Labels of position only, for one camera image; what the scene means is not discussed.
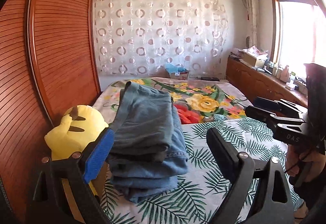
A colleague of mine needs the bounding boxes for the grey-blue pants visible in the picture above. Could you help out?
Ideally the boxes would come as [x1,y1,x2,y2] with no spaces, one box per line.
[110,81,174,162]

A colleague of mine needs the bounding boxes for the person's right hand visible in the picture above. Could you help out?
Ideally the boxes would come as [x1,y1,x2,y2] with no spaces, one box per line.
[285,145,325,182]

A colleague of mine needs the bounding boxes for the wooden sideboard cabinet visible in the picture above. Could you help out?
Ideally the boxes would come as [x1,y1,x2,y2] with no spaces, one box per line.
[225,57,308,107]

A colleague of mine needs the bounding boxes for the yellow plush toy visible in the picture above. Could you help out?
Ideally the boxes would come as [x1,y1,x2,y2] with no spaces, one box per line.
[44,104,110,199]

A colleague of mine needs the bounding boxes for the folded blue jeans stack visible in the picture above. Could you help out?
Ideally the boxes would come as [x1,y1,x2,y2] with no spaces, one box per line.
[108,107,188,203]

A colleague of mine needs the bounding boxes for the beige box on sideboard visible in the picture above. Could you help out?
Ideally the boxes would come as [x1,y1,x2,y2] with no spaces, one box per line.
[243,52,268,68]

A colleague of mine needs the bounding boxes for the palm leaf print blanket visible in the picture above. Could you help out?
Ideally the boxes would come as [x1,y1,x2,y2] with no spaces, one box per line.
[101,115,300,223]

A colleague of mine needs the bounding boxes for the window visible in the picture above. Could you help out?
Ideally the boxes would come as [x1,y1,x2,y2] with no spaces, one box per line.
[272,0,325,75]

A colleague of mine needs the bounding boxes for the cardboard box with blue cloth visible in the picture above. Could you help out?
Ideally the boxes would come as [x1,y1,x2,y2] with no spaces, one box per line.
[165,64,189,80]

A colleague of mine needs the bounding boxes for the sheer circle pattern curtain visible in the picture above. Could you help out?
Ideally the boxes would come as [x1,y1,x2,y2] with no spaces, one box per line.
[93,0,228,76]

